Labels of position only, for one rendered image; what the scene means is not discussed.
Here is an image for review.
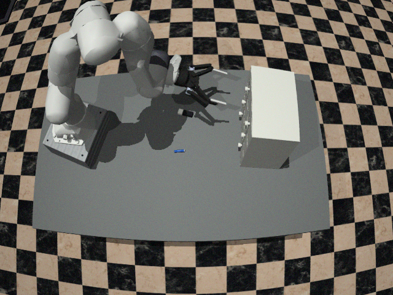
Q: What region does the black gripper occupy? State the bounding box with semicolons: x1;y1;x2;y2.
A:
174;63;227;107

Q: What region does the white chest of drawers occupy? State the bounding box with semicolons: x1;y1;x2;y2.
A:
240;65;300;169

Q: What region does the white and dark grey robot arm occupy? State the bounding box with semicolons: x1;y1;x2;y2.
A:
45;0;182;146

